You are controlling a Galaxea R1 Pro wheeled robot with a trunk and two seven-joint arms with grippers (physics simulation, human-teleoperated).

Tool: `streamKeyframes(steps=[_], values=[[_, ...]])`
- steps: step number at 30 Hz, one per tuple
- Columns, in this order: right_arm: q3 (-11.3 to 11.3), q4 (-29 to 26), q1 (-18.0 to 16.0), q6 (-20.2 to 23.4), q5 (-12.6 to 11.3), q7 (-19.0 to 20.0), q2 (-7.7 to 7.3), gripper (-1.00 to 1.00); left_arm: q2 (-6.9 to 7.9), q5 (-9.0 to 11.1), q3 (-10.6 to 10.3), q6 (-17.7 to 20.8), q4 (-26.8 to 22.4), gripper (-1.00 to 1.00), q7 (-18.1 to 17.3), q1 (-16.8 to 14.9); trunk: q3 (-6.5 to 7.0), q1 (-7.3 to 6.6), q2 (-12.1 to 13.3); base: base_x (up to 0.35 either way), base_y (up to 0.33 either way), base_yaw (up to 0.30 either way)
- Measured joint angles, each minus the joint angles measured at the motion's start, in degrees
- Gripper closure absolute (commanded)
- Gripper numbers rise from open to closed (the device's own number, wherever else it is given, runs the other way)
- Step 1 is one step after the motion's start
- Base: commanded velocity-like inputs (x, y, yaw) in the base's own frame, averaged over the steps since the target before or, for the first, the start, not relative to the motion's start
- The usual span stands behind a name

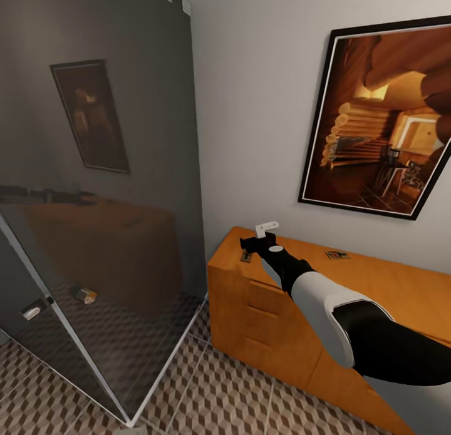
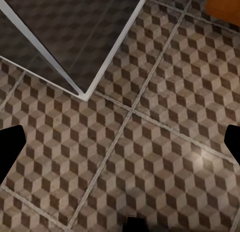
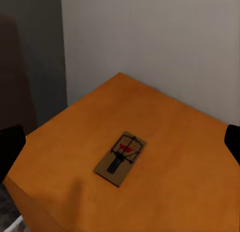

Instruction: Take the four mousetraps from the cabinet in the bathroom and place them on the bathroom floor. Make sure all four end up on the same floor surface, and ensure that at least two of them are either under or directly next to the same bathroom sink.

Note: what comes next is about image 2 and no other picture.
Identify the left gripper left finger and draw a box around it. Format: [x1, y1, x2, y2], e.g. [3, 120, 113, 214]
[0, 125, 26, 185]

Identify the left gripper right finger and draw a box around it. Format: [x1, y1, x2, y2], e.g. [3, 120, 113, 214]
[224, 125, 240, 165]

